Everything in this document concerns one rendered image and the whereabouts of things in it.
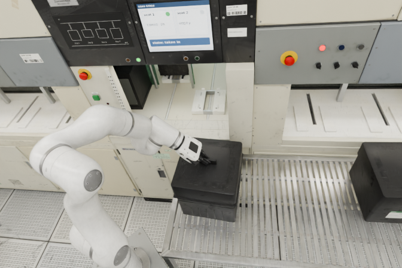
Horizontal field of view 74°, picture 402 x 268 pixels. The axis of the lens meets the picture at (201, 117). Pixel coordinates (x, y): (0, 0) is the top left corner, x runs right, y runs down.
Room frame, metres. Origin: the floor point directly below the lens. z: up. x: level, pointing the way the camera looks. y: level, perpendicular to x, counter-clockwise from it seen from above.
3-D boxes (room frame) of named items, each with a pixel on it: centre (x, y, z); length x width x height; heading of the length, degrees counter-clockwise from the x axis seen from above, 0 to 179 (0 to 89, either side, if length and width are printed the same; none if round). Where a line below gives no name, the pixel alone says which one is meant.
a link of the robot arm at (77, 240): (0.42, 0.46, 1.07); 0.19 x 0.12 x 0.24; 54
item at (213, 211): (0.71, 0.00, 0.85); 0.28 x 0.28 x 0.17; 71
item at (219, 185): (0.71, 0.00, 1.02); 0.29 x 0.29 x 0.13; 71
